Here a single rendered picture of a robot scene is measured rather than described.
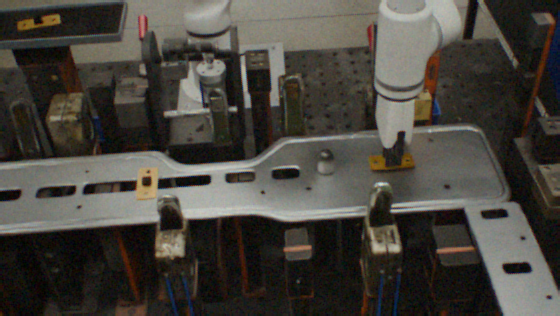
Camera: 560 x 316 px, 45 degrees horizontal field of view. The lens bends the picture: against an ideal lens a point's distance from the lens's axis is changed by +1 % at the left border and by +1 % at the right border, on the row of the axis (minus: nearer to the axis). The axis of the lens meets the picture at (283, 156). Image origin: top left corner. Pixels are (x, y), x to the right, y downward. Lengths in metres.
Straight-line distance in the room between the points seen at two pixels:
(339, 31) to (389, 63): 2.46
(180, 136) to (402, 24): 0.59
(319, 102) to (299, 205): 0.75
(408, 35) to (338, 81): 0.95
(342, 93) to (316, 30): 1.62
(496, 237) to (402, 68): 0.33
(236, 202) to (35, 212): 0.37
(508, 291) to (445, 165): 0.30
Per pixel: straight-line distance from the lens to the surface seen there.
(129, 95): 1.40
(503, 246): 1.20
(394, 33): 1.09
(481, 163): 1.34
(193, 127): 1.47
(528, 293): 1.15
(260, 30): 3.60
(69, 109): 1.40
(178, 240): 1.14
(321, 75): 2.07
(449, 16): 1.16
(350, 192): 1.25
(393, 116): 1.17
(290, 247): 1.18
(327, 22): 3.65
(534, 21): 1.39
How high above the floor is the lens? 1.89
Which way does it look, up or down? 42 degrees down
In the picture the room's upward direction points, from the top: 3 degrees counter-clockwise
